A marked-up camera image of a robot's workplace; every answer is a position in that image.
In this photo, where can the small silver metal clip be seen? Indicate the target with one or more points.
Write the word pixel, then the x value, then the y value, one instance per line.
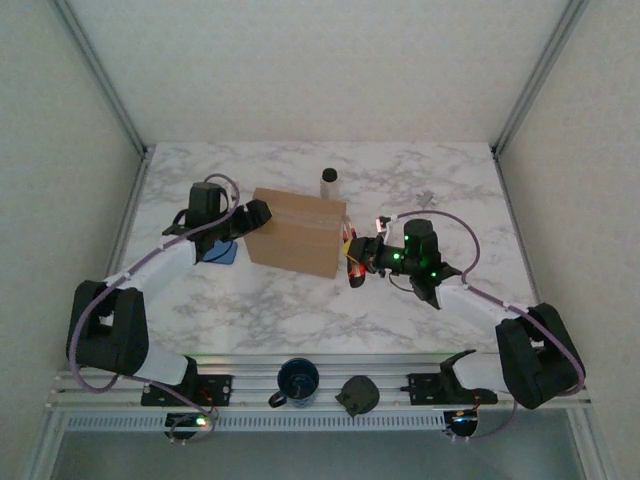
pixel 426 197

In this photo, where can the brown cardboard express box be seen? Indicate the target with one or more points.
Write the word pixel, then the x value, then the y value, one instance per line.
pixel 295 240

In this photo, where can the aluminium side rail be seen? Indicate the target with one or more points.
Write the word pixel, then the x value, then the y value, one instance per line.
pixel 141 165
pixel 506 200

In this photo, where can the aluminium mounting rail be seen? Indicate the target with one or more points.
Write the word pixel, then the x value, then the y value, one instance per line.
pixel 250 380

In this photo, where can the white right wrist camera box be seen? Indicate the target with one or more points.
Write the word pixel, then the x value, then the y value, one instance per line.
pixel 386 226

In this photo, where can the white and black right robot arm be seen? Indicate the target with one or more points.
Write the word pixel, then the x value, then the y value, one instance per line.
pixel 470 305

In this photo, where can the aluminium frame post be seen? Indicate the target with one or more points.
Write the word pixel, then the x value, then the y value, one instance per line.
pixel 540 75
pixel 97 75

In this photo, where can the right controller board with light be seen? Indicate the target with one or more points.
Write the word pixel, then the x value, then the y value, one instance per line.
pixel 462 425

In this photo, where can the white bottle with black cap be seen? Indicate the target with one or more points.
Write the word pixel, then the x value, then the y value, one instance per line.
pixel 330 185

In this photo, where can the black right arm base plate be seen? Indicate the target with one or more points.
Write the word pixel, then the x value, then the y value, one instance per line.
pixel 422 390

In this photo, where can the dark green round tape measure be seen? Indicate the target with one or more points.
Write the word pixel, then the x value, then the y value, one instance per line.
pixel 359 395

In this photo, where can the left controller board with light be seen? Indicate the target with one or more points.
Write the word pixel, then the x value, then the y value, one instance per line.
pixel 187 425

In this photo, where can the controller board with light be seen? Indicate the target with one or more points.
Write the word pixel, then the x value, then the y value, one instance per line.
pixel 462 425
pixel 187 425

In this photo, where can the blue smartphone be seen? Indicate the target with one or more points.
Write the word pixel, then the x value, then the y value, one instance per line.
pixel 222 255

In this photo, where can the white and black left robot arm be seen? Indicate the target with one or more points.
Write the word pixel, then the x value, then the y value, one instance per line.
pixel 160 265

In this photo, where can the orange and black utility knife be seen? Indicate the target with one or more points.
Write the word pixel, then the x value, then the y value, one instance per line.
pixel 356 277

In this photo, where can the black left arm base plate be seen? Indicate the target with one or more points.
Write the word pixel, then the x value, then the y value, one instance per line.
pixel 220 390

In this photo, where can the dark blue mug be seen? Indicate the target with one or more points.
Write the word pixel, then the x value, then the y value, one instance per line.
pixel 299 382

